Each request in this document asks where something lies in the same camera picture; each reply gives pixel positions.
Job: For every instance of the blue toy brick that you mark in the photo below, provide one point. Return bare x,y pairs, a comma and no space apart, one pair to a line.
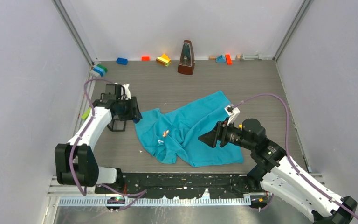
121,61

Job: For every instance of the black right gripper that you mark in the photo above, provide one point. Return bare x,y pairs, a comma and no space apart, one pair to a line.
219,134

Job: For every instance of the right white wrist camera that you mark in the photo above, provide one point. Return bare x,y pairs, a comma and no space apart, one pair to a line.
233,112

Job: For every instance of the small red block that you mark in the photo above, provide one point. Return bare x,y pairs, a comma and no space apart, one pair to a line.
145,58

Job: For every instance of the orange red upright block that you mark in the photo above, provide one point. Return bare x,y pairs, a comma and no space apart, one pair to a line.
228,59

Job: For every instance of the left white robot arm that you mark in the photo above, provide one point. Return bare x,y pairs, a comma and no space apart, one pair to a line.
74,161

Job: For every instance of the yellow green block stack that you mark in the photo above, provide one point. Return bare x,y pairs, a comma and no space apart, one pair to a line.
163,60

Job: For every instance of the orange copper brooch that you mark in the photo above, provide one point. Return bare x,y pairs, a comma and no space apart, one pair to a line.
165,133

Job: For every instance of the grey metal clamp piece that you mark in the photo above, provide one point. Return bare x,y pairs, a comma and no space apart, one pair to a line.
244,57

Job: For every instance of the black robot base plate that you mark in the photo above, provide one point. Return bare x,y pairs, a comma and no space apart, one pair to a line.
188,186

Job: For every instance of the blue triangular block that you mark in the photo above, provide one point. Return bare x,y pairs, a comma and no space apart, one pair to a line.
221,59

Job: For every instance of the blue green white block stack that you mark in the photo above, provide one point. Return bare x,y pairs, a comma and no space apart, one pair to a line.
98,70

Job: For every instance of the turquoise t-shirt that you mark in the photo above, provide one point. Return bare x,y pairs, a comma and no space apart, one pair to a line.
185,125

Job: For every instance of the lime green block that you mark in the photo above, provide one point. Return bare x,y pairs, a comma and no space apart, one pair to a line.
85,115

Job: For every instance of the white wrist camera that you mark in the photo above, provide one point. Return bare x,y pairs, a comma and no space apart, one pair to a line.
233,112
122,91

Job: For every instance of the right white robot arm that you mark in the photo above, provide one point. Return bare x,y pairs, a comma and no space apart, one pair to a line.
279,174

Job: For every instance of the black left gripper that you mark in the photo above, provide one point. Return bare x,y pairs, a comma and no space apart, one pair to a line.
134,112

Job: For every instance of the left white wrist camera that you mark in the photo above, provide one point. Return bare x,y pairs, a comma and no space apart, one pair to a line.
122,91

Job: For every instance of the open black box blue brooch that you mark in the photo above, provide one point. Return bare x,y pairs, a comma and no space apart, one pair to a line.
117,126

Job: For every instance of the brown wooden metronome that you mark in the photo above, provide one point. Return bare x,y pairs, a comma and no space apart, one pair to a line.
187,61

